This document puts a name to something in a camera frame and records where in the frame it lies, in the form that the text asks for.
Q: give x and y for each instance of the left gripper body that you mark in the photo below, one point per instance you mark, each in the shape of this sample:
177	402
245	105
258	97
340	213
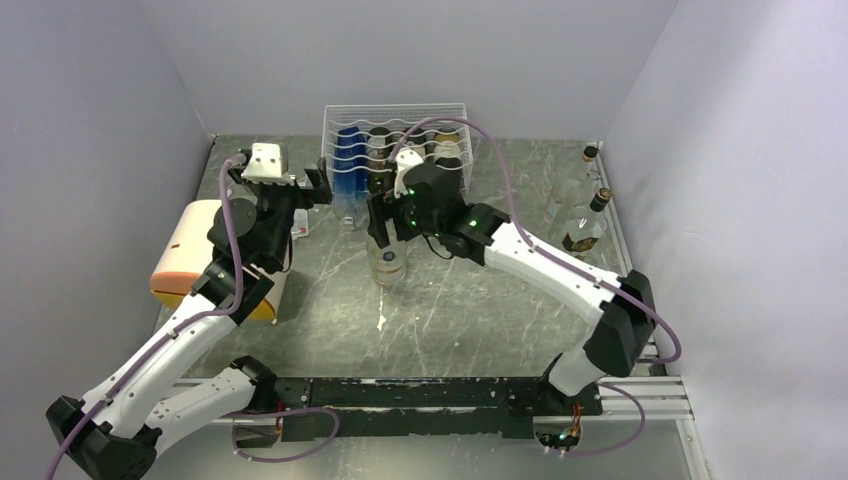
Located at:
278	203

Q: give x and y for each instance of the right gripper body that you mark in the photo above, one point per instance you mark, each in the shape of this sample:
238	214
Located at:
407	221

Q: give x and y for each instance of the blue bottle bottom row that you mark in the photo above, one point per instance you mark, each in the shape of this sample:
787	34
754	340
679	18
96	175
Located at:
349	177

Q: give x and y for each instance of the dark bottle silver cap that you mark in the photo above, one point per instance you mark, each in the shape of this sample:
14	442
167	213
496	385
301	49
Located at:
379	174

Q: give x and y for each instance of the red wine bottle gold cap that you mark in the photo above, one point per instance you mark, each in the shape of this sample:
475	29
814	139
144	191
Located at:
447	153

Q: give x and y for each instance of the clear bottle blue seal label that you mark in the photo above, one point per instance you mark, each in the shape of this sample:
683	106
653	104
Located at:
388	265

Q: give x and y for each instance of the dark green bottle black cap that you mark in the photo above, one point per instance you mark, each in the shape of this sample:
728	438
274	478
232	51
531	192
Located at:
417	141

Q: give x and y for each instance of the clear bottle black orange label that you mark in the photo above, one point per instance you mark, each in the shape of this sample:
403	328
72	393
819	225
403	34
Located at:
585	224

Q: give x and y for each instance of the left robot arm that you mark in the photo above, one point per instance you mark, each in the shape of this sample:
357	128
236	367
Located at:
119	428

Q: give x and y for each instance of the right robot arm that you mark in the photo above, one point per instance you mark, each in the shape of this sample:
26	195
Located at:
618	323

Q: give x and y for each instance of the white paper card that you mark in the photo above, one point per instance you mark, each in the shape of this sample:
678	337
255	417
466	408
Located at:
300	227

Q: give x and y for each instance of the cream orange bread box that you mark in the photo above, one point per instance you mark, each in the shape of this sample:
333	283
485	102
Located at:
189	251

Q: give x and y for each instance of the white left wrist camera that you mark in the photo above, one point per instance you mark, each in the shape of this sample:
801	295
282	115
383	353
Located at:
266	165

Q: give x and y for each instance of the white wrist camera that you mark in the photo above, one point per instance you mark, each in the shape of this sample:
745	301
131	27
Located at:
266	165
406	159

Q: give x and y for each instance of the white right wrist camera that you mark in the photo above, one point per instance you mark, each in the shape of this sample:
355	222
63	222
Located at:
406	159

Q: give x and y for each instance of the white wire wine rack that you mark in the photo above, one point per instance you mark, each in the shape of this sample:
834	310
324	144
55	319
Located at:
396	118

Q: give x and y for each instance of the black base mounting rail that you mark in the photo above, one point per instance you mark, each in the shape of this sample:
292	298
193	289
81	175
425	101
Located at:
359	407

